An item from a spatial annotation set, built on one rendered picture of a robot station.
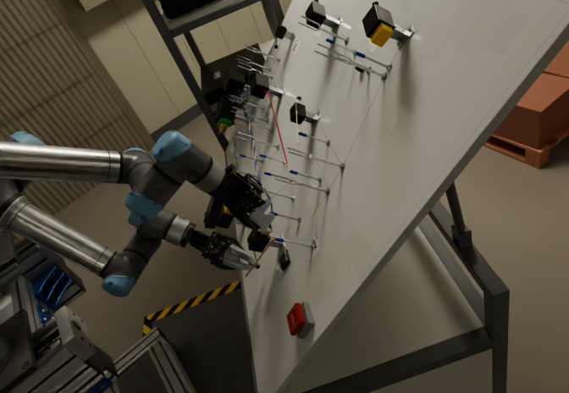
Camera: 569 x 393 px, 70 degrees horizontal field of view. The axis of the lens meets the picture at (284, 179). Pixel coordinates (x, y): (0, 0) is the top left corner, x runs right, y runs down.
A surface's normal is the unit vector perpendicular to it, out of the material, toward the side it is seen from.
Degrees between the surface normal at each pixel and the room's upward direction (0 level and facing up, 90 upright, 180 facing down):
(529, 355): 0
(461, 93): 45
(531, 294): 0
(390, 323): 0
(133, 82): 90
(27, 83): 90
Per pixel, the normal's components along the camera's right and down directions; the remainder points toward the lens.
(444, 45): -0.89, -0.25
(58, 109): 0.58, 0.36
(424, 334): -0.33, -0.72
